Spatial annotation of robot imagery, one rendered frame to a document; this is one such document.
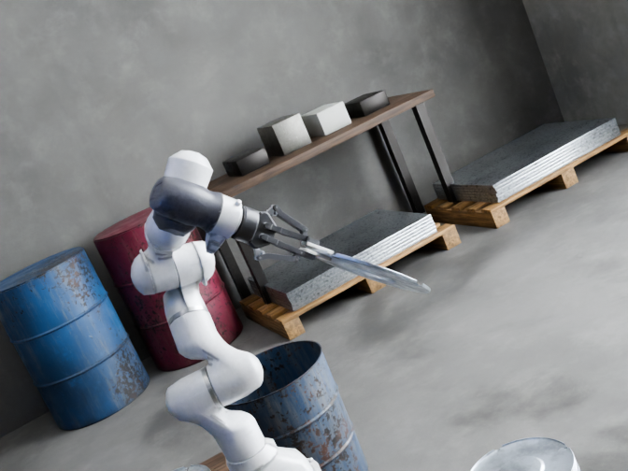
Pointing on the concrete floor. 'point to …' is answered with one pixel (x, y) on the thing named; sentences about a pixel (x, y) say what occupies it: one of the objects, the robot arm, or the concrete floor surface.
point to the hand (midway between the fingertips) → (316, 250)
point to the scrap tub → (304, 406)
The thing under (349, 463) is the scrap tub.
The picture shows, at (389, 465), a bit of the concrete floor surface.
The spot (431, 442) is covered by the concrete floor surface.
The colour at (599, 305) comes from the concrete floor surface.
